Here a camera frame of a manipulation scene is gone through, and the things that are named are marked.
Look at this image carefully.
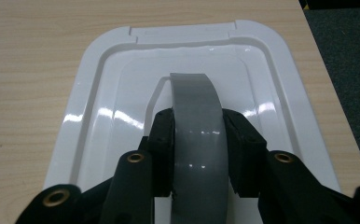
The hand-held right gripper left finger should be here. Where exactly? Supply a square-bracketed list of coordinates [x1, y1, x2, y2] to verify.
[139, 107, 175, 199]

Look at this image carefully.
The white lid with grey handle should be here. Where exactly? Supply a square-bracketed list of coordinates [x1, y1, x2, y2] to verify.
[42, 19, 342, 224]

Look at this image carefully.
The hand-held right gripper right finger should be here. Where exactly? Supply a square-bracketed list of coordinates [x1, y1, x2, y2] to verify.
[222, 108, 268, 199]

